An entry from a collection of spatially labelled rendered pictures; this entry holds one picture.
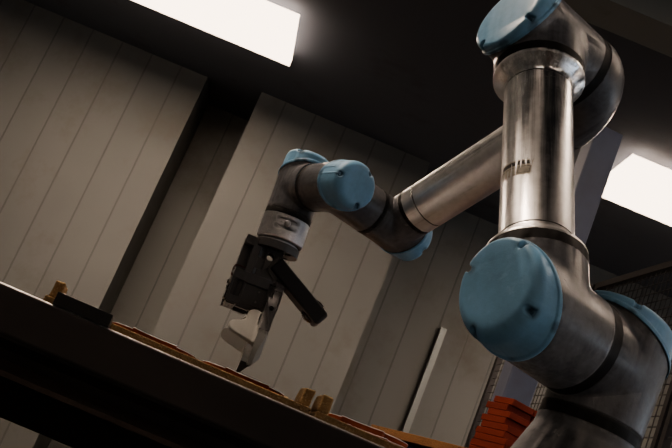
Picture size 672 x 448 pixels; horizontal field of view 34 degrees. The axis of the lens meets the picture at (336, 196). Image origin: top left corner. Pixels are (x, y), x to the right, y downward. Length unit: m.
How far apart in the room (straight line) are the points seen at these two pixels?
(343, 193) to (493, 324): 0.51
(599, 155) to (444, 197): 2.30
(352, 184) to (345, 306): 4.86
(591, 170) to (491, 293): 2.72
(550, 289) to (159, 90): 5.87
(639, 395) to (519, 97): 0.38
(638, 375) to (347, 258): 5.31
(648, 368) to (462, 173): 0.48
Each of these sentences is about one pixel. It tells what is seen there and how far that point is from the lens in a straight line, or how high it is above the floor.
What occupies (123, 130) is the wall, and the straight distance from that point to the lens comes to 6.82.
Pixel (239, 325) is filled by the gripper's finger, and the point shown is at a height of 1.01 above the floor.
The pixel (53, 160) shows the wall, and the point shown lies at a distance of 6.81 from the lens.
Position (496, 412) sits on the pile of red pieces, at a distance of 2.58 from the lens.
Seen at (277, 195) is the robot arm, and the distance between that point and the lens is 1.69.
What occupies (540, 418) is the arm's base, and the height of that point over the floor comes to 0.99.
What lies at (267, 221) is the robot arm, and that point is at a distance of 1.68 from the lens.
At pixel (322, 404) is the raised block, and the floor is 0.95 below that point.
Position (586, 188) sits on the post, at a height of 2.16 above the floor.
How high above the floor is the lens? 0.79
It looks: 16 degrees up
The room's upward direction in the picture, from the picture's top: 23 degrees clockwise
